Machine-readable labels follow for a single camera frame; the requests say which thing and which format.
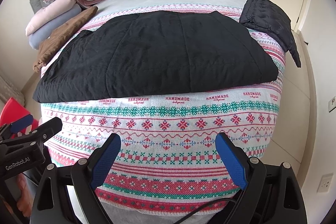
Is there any white wall socket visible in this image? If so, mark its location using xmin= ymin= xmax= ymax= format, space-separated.
xmin=316 ymin=174 xmax=334 ymax=193

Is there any red plastic chair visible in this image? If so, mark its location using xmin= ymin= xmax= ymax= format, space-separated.
xmin=0 ymin=97 xmax=40 ymax=135

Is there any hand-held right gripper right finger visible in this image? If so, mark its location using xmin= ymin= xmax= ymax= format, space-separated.
xmin=215 ymin=132 xmax=307 ymax=224

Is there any black cable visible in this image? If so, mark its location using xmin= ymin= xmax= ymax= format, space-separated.
xmin=181 ymin=197 xmax=238 ymax=224

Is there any beige textured cloth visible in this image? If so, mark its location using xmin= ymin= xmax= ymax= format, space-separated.
xmin=0 ymin=74 xmax=25 ymax=106

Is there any person's left hand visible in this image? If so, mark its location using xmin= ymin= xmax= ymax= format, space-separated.
xmin=16 ymin=177 xmax=28 ymax=214

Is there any black puffer jacket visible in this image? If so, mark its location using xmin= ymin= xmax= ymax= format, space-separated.
xmin=239 ymin=0 xmax=301 ymax=68

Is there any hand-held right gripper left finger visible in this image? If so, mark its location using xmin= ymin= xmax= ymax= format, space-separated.
xmin=30 ymin=132 xmax=122 ymax=224

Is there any brown folded cloth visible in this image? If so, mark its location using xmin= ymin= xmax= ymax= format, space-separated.
xmin=33 ymin=6 xmax=98 ymax=73

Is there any black quilted coat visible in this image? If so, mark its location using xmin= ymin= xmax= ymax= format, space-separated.
xmin=33 ymin=10 xmax=279 ymax=104

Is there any lavender folded cloth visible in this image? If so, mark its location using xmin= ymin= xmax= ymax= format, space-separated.
xmin=28 ymin=5 xmax=82 ymax=50

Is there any pink pillow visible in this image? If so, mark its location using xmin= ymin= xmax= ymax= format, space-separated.
xmin=25 ymin=0 xmax=74 ymax=37

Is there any patterned knit blanket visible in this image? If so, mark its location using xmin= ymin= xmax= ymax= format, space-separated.
xmin=39 ymin=2 xmax=286 ymax=215

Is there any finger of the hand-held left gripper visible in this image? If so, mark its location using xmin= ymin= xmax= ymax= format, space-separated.
xmin=0 ymin=114 xmax=40 ymax=139
xmin=5 ymin=116 xmax=63 ymax=145

